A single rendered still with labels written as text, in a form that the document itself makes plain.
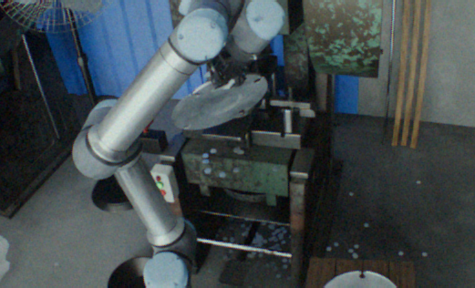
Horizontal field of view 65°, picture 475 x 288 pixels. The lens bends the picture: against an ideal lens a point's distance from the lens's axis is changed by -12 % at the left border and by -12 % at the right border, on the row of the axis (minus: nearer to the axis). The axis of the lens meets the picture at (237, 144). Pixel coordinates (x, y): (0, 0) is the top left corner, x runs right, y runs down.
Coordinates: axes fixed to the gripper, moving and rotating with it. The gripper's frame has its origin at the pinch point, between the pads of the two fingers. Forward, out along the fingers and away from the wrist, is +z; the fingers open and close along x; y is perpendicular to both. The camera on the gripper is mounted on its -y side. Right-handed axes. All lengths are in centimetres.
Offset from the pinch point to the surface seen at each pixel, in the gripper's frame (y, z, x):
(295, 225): -19, 40, 48
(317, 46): -19.0, -17.0, 4.7
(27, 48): 36, 136, -104
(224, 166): -6.9, 44.2, 17.1
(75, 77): 2, 235, -116
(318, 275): -13, 32, 66
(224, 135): -5.2, 27.3, 9.3
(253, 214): -16, 64, 39
